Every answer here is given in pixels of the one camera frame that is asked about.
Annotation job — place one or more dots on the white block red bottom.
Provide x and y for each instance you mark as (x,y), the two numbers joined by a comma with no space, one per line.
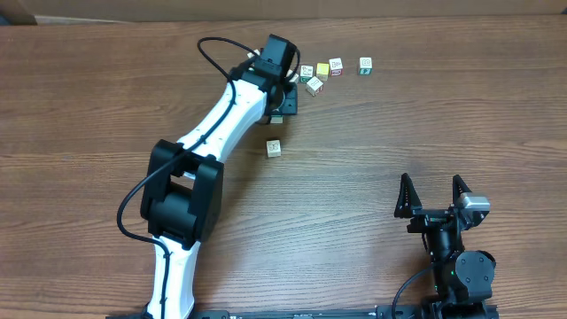
(336,66)

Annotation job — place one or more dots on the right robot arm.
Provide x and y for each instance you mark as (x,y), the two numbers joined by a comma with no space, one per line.
(462,279)

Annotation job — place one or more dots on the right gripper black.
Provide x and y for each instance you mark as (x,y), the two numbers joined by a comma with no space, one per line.
(410,206)

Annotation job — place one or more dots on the white block green letters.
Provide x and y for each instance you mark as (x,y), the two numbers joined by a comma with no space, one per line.
(306,73)

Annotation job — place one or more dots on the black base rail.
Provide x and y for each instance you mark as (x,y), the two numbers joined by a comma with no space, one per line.
(379,312)

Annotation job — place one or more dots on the white block teal far right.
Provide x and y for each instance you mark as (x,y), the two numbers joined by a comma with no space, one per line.
(365,66)

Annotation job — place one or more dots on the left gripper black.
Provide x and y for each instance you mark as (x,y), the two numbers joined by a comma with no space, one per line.
(291,102)

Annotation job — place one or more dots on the block with red picture top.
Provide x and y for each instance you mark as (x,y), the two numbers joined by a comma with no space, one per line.
(253,54)

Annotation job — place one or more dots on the white block green side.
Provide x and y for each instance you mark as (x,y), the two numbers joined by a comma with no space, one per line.
(276,119)

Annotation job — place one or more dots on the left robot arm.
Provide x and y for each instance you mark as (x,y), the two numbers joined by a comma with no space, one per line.
(182,194)

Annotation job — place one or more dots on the white block red side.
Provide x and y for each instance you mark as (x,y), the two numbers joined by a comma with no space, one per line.
(314,86)

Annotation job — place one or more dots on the white block butterfly picture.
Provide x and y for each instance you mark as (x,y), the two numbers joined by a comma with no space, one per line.
(273,148)

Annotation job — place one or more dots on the yellow block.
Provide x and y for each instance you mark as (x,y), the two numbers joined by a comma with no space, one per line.
(322,71)

